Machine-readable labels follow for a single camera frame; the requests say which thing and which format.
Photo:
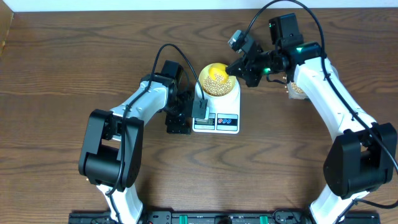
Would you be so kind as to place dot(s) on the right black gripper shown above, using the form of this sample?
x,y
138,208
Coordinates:
x,y
251,79

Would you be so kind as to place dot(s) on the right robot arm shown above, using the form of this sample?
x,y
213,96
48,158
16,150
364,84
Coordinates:
x,y
362,156

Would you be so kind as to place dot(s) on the clear container of soybeans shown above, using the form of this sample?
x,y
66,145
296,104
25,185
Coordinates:
x,y
294,91

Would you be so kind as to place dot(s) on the white digital kitchen scale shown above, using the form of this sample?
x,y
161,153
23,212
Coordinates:
x,y
223,112

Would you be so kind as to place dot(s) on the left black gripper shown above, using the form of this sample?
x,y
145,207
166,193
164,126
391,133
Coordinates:
x,y
180,122

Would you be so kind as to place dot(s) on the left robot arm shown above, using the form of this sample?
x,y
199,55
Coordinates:
x,y
112,147

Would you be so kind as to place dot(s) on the yellow measuring scoop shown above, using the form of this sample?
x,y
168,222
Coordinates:
x,y
217,72

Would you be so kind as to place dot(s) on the yellow plastic bowl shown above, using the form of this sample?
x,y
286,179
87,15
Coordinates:
x,y
215,81

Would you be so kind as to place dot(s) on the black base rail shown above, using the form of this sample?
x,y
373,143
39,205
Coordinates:
x,y
166,217

